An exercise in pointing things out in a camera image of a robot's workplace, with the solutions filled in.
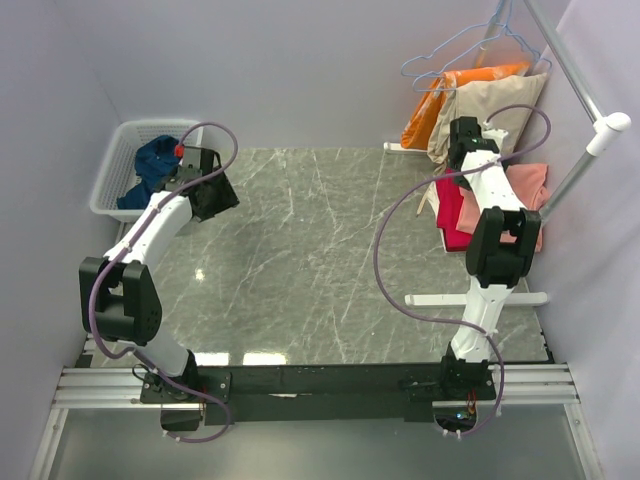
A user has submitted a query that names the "white metal clothes rack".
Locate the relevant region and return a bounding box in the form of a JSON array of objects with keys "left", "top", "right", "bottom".
[{"left": 383, "top": 0, "right": 631, "bottom": 311}]

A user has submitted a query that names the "blue wire hanger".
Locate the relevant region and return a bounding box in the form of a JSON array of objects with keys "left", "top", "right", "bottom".
[
  {"left": 400, "top": 15, "right": 542, "bottom": 93},
  {"left": 400, "top": 1, "right": 541, "bottom": 90}
]

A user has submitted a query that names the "beige hanging garment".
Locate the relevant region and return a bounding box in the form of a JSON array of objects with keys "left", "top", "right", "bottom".
[{"left": 427, "top": 73, "right": 547, "bottom": 165}]

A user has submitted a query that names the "red folded t-shirt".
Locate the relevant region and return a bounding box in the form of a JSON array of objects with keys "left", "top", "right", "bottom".
[{"left": 435, "top": 178, "right": 472, "bottom": 252}]

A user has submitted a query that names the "orange hanging garment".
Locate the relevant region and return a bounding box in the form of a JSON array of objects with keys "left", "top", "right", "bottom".
[{"left": 401, "top": 62, "right": 529, "bottom": 151}]

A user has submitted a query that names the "white plastic laundry basket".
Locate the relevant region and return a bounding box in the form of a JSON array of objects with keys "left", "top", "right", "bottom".
[{"left": 89, "top": 118, "right": 197, "bottom": 223}]

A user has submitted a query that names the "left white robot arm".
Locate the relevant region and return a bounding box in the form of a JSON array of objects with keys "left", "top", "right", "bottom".
[{"left": 79, "top": 146, "right": 239, "bottom": 402}]

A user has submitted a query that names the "white garment under red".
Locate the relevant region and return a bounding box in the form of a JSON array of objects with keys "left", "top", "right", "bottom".
[{"left": 425, "top": 182, "right": 440, "bottom": 216}]

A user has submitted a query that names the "beige drawstring strap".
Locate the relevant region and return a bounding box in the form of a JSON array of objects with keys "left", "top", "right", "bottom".
[{"left": 416, "top": 172, "right": 446, "bottom": 219}]

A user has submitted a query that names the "aluminium rail frame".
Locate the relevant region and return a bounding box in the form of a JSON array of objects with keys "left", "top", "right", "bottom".
[{"left": 29, "top": 364, "right": 605, "bottom": 479}]

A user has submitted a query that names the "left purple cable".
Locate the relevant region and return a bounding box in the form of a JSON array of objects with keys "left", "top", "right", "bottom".
[{"left": 88, "top": 121, "right": 240, "bottom": 444}]

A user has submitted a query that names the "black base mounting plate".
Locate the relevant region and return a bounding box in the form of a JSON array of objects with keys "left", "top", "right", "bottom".
[{"left": 139, "top": 364, "right": 496, "bottom": 432}]

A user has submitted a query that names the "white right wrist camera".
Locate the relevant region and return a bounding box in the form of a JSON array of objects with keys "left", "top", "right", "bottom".
[{"left": 482, "top": 129, "right": 509, "bottom": 152}]

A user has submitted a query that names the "pink t-shirt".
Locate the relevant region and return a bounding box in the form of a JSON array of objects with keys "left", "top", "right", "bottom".
[{"left": 454, "top": 163, "right": 550, "bottom": 251}]

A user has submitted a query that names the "blue t-shirt in basket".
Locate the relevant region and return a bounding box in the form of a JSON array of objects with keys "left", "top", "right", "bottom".
[{"left": 117, "top": 135, "right": 179, "bottom": 210}]

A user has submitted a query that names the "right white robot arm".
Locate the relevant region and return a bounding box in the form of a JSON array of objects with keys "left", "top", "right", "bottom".
[{"left": 438, "top": 116, "right": 541, "bottom": 399}]

